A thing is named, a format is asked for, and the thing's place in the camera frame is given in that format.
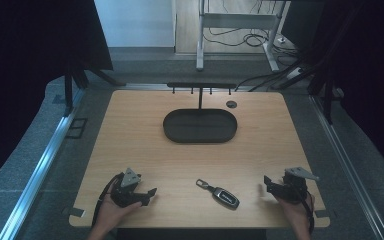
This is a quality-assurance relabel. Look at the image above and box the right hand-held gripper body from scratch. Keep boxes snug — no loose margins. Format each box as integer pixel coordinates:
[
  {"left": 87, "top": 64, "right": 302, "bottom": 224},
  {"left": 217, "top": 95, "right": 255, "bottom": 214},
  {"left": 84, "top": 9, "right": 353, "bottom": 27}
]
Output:
[{"left": 278, "top": 166, "right": 320, "bottom": 204}]

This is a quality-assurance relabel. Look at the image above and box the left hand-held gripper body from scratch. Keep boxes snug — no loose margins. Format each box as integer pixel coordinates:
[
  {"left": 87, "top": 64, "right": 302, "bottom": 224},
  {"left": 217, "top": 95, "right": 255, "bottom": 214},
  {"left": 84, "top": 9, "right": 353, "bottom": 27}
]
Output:
[{"left": 110, "top": 167, "right": 148, "bottom": 208}]

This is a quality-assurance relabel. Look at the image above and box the person's right hand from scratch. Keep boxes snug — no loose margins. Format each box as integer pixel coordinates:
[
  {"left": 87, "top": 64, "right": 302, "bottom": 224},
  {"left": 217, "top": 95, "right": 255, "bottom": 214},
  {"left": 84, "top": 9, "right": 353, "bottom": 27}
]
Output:
[{"left": 274, "top": 193, "right": 314, "bottom": 234}]

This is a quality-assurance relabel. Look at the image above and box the person's left hand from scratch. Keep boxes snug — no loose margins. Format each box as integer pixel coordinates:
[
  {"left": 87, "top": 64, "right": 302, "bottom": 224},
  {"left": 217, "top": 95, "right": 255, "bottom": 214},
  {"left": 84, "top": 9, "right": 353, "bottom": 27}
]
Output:
[{"left": 94, "top": 194, "right": 143, "bottom": 234}]

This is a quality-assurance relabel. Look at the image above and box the grey tape strip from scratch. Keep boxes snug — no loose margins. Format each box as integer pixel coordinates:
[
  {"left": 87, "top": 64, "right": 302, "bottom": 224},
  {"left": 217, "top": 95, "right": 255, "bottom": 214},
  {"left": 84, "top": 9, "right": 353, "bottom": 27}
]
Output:
[
  {"left": 62, "top": 206, "right": 86, "bottom": 219},
  {"left": 314, "top": 209, "right": 331, "bottom": 220}
]

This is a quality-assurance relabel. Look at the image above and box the black car key with keyring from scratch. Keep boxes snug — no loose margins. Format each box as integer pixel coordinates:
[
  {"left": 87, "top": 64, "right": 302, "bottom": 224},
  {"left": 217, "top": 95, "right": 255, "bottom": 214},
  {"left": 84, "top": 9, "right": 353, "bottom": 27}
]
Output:
[{"left": 195, "top": 178, "right": 241, "bottom": 210}]

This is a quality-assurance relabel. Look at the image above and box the black key rack with tray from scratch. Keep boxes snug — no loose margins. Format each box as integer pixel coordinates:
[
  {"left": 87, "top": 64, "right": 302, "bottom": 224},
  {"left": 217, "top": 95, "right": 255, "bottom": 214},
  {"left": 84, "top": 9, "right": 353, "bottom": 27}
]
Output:
[{"left": 162, "top": 81, "right": 238, "bottom": 145}]

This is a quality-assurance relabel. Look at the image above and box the black tripod stand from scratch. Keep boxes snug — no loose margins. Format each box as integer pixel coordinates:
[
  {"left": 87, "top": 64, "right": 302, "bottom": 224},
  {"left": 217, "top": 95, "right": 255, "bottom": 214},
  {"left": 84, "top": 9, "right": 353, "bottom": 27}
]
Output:
[
  {"left": 306, "top": 64, "right": 345, "bottom": 125},
  {"left": 63, "top": 64, "right": 127, "bottom": 118}
]

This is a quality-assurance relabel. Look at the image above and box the white power strip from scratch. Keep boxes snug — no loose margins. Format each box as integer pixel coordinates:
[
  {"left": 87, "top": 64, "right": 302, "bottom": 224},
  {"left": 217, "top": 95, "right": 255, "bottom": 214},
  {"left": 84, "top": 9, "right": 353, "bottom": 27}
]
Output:
[{"left": 285, "top": 67, "right": 304, "bottom": 80}]

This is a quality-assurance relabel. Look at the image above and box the black curtain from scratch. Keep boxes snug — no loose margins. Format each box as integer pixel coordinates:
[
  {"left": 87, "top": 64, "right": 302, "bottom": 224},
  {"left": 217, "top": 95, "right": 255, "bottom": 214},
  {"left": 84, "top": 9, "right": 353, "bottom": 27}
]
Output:
[
  {"left": 280, "top": 0, "right": 384, "bottom": 184},
  {"left": 0, "top": 0, "right": 114, "bottom": 196}
]

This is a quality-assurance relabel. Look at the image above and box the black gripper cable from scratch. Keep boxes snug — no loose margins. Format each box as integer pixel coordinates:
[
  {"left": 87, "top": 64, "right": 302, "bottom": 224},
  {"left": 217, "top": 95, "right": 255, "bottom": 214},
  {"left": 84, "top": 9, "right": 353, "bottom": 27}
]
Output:
[
  {"left": 303, "top": 190, "right": 316, "bottom": 234},
  {"left": 91, "top": 172, "right": 125, "bottom": 228}
]

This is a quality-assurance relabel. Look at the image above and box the aluminium floor rail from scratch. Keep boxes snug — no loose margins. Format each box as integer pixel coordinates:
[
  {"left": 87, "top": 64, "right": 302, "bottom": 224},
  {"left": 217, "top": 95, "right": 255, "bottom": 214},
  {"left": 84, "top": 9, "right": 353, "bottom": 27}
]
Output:
[
  {"left": 308, "top": 94, "right": 384, "bottom": 240},
  {"left": 0, "top": 89, "right": 85, "bottom": 240},
  {"left": 113, "top": 82, "right": 258, "bottom": 92}
]

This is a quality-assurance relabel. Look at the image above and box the black floor cable bundle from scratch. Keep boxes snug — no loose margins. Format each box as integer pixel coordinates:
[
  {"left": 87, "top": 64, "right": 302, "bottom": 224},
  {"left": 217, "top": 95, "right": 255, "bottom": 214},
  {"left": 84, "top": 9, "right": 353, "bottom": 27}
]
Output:
[{"left": 234, "top": 46, "right": 316, "bottom": 93}]

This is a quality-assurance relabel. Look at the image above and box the black floor cable loop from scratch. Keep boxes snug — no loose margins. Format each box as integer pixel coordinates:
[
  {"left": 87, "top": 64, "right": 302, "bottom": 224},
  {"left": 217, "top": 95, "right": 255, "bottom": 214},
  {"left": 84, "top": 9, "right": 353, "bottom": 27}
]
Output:
[{"left": 202, "top": 26, "right": 272, "bottom": 48}]

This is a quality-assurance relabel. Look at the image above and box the white desk frame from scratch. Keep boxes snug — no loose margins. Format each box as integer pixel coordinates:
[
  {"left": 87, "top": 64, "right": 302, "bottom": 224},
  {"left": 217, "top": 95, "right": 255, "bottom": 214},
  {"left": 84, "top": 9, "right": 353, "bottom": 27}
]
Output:
[{"left": 195, "top": 0, "right": 292, "bottom": 73}]

